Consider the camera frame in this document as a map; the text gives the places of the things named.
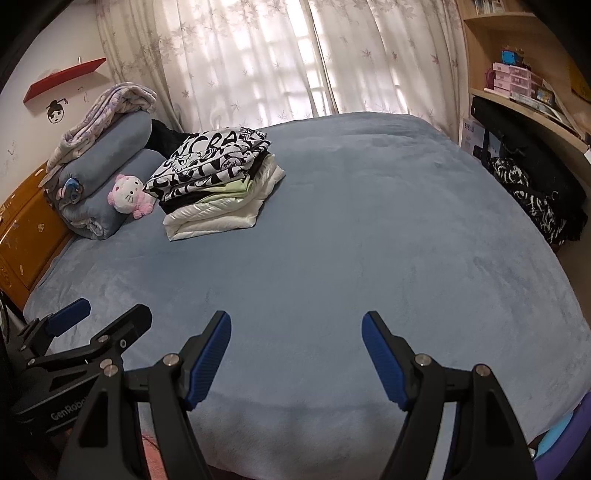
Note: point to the small blue plush toy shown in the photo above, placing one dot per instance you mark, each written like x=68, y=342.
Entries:
x=71, y=188

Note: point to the white and blue cardboard box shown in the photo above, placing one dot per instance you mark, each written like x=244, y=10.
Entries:
x=471, y=136

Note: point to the black and white printed garment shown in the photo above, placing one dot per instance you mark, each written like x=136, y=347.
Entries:
x=207, y=157

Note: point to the black and white patterned cloth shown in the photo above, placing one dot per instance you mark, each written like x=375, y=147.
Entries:
x=531, y=198

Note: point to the wooden shelf unit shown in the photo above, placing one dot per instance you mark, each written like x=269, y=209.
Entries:
x=521, y=32

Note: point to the cartoon face wall sticker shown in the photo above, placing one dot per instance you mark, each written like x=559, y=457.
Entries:
x=56, y=111

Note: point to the blue rolled blanket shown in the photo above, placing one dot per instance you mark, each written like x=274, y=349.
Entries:
x=115, y=143
x=92, y=207

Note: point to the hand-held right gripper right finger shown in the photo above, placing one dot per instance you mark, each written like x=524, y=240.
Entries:
x=383, y=360

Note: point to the yellow paper sheet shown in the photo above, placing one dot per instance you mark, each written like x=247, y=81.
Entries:
x=582, y=81

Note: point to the wooden headboard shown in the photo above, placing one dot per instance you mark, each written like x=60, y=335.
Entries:
x=27, y=240

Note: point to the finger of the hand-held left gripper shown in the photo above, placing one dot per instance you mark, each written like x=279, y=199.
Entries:
x=69, y=316
x=129, y=327

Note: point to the row of books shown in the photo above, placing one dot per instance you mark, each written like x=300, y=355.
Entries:
x=489, y=5

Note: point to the black draped cloth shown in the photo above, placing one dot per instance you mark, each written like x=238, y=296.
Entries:
x=545, y=157

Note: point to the pink cat plush toy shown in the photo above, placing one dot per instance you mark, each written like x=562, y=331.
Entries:
x=127, y=196

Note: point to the red wall shelf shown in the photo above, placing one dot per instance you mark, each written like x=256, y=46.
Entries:
x=64, y=76

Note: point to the white floral curtain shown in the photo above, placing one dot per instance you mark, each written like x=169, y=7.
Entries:
x=221, y=60
x=388, y=55

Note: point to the lilac floral blanket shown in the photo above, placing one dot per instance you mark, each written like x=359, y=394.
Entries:
x=106, y=108

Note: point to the purple curved object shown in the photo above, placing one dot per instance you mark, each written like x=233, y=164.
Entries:
x=572, y=443

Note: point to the light green garment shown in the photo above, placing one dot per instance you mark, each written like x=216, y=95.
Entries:
x=231, y=190

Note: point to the colourful picture book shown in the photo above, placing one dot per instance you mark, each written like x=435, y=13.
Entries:
x=545, y=96

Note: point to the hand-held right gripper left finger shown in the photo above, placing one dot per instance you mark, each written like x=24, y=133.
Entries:
x=207, y=360

